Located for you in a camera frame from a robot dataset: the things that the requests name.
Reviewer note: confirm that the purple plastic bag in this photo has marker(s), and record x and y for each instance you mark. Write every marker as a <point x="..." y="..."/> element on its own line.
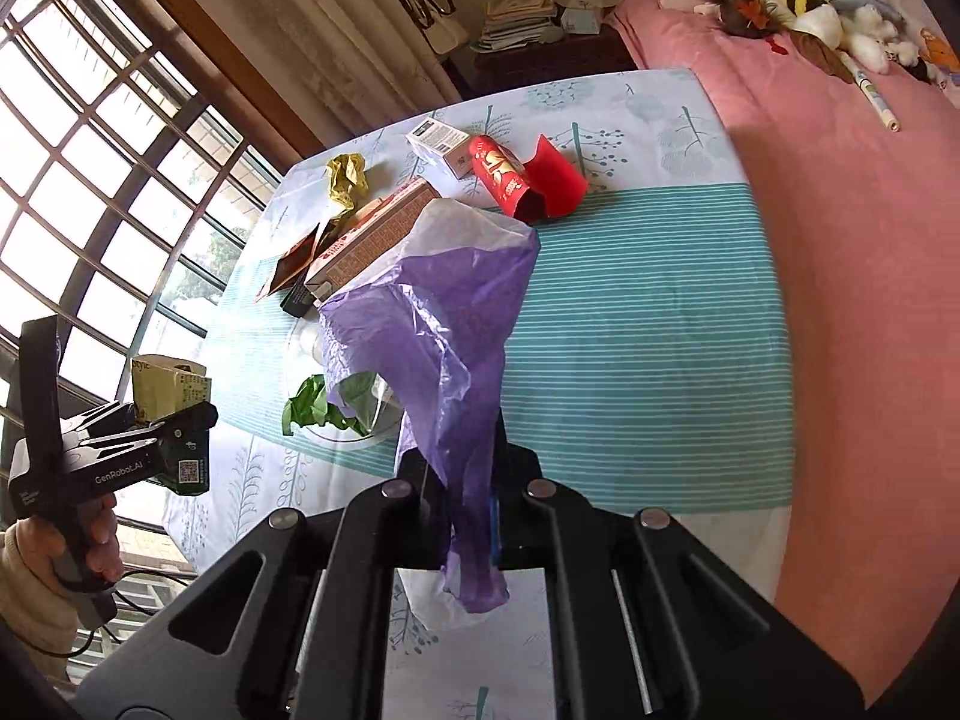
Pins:
<point x="450" y="300"/>

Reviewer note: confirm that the brown feathered toy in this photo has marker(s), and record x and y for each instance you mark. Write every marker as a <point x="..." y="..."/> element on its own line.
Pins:
<point x="742" y="11"/>

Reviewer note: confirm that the dark brown flat card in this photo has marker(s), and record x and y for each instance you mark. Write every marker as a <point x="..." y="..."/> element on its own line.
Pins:
<point x="292" y="266"/>

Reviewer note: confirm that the stack of books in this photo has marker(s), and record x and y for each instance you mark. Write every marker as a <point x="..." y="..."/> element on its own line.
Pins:
<point x="517" y="22"/>

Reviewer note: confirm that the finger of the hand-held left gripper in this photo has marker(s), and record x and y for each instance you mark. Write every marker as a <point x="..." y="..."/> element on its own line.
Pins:
<point x="187" y="418"/>
<point x="105" y="414"/>

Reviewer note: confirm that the beige curtain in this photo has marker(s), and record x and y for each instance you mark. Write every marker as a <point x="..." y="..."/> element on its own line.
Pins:
<point x="337" y="30"/>

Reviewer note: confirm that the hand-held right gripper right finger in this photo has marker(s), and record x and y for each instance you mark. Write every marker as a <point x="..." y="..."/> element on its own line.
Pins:
<point x="517" y="480"/>

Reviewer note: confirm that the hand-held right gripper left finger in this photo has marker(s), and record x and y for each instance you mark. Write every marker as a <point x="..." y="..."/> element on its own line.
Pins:
<point x="412" y="480"/>

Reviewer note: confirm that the black wallet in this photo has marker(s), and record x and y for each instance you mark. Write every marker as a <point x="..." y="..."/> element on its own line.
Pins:
<point x="298" y="300"/>

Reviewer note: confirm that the brown plush toy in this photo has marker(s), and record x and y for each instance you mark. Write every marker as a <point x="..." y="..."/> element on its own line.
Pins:
<point x="821" y="49"/>

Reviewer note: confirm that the blue plush toy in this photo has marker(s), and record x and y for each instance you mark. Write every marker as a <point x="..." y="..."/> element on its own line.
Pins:
<point x="862" y="4"/>

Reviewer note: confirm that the brown cardboard box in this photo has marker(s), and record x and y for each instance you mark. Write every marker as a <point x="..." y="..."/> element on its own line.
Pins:
<point x="375" y="240"/>

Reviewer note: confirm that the clear plastic container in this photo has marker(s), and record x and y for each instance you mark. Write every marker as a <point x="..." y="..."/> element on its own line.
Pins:
<point x="379" y="409"/>

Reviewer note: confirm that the crumpled yellow cloth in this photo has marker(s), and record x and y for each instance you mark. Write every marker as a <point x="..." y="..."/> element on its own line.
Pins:
<point x="346" y="176"/>

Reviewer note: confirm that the dark wooden nightstand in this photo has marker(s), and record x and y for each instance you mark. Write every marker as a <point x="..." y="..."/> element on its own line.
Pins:
<point x="540" y="64"/>

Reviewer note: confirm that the leaf print tablecloth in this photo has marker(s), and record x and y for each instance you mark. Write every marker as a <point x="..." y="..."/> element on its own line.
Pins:
<point x="637" y="315"/>

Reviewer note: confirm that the light blue tissue box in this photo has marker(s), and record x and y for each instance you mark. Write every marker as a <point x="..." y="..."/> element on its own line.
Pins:
<point x="581" y="15"/>

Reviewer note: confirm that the green crumpled wrapper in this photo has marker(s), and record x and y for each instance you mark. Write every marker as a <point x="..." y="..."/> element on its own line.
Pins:
<point x="311" y="409"/>

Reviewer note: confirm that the bear print blanket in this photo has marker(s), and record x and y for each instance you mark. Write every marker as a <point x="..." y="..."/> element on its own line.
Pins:
<point x="934" y="22"/>

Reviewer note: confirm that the small white box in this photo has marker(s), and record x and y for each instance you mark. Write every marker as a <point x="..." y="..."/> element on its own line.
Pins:
<point x="439" y="142"/>

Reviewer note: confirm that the person's left hand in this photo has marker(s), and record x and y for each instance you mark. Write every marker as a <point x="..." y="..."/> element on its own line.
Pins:
<point x="99" y="536"/>

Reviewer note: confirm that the red paper sheet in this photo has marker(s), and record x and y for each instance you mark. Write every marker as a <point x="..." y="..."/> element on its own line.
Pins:
<point x="559" y="176"/>

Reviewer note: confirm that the white plush toy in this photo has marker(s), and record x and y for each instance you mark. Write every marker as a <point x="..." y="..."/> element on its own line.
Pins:
<point x="874" y="34"/>

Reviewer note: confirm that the red carton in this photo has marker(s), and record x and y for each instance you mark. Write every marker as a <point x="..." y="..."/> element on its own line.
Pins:
<point x="502" y="176"/>

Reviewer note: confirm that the pink bed sheet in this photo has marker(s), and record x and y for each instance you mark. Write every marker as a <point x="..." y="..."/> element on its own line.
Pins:
<point x="862" y="315"/>

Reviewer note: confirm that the window with metal grille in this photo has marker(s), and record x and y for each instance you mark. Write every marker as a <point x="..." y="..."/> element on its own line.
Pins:
<point x="75" y="165"/>

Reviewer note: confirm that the white marker pen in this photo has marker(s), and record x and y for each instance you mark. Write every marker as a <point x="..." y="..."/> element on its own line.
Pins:
<point x="870" y="90"/>

